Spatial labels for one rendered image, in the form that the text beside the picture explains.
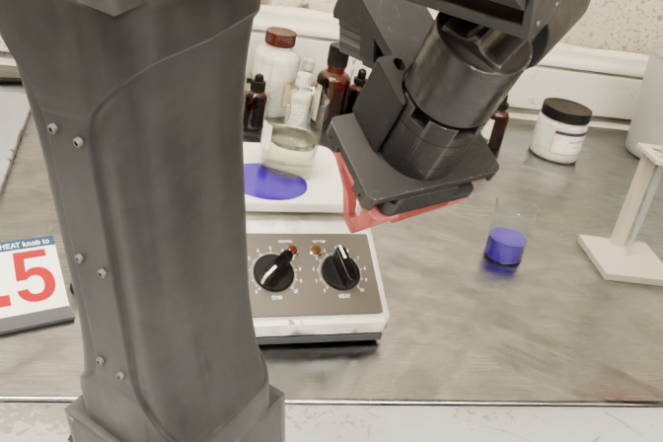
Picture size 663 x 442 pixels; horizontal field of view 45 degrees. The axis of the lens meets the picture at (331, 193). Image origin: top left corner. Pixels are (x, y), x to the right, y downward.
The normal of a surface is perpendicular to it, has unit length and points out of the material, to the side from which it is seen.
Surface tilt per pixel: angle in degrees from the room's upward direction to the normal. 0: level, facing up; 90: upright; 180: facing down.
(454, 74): 113
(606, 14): 90
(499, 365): 0
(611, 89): 90
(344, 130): 31
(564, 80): 90
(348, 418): 0
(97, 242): 104
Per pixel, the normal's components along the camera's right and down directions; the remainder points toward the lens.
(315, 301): 0.30, -0.53
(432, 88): -0.67, 0.50
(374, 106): -0.88, 0.20
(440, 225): 0.18, -0.88
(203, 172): 0.84, 0.37
